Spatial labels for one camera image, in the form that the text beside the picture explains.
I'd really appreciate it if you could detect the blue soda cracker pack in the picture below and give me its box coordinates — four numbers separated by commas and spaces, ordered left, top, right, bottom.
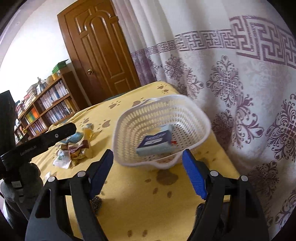
136, 124, 177, 156

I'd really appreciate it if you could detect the white green snack bag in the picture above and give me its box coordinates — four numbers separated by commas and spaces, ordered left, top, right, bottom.
53, 149, 71, 169

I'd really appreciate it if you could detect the red brown snack packet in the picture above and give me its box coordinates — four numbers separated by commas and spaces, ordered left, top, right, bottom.
68, 140, 93, 160

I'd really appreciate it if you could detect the light blue snack packet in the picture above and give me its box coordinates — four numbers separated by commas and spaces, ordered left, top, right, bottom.
60, 132, 84, 144

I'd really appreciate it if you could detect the yellow paw print blanket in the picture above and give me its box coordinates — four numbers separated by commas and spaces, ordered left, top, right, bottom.
30, 80, 241, 241

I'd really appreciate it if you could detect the yellow jelly cup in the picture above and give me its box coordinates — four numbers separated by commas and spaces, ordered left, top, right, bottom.
82, 123, 94, 144

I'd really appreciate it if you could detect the wooden bookshelf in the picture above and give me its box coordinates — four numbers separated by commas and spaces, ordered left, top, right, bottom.
14, 71, 87, 145

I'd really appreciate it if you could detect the white plastic basket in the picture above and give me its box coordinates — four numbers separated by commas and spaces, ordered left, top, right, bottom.
112, 94, 211, 169

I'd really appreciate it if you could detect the green box on shelf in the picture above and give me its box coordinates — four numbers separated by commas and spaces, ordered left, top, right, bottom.
52, 59, 67, 74

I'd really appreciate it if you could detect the white purple patterned curtain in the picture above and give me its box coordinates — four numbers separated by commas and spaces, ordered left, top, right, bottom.
113, 1, 295, 239

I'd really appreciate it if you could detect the brown wooden door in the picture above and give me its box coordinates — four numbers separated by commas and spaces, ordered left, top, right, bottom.
57, 1, 140, 104

